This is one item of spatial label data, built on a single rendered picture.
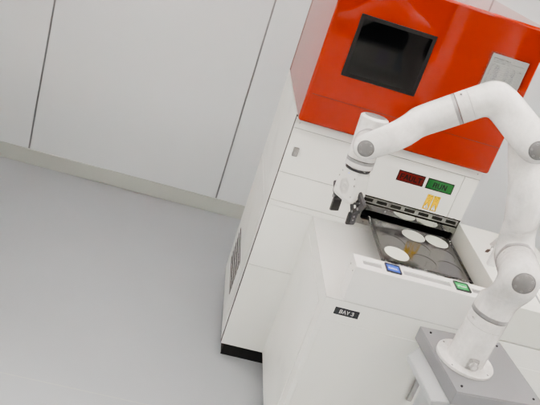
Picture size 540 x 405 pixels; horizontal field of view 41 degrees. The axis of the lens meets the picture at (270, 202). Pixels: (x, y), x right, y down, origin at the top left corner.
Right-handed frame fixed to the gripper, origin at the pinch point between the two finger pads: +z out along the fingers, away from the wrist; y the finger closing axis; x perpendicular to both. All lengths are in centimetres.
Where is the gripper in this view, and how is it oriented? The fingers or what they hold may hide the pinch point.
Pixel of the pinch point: (341, 214)
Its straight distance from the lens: 217.3
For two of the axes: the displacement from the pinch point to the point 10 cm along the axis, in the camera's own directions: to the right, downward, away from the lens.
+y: 4.3, 4.4, -7.9
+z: -2.7, 9.0, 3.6
